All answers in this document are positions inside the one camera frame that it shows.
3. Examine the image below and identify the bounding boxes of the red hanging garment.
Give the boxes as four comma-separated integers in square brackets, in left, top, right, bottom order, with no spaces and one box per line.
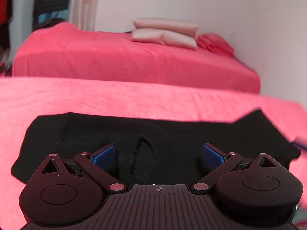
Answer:
[0,0,13,27]

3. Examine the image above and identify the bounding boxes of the red folded blanket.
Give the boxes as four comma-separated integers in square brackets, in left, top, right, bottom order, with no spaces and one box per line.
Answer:
[197,33,235,57]

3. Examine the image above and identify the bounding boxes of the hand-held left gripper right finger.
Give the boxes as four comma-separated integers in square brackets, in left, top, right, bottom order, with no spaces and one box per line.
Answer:
[191,143,280,194]

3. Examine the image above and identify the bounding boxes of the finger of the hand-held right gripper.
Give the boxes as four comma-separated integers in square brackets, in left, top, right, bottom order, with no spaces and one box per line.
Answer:
[291,136,307,154]

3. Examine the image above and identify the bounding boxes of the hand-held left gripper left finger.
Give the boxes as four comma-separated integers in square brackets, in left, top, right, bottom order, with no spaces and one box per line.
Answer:
[41,144,127,194]

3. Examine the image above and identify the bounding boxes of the beige patterned curtain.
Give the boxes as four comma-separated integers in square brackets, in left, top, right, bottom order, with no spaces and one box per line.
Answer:
[69,0,101,31]

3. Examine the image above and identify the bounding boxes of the dark hanging clothes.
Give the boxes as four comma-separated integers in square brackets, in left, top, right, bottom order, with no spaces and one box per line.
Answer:
[0,0,15,65]

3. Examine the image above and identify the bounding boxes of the pink fleece blanket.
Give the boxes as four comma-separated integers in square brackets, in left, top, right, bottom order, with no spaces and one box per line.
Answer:
[0,77,307,230]

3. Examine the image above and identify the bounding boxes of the red covered bed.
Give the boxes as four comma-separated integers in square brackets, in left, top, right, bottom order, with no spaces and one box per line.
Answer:
[12,22,261,94]

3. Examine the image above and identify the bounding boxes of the black pants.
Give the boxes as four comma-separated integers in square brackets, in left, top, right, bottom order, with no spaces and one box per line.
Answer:
[11,109,302,185]

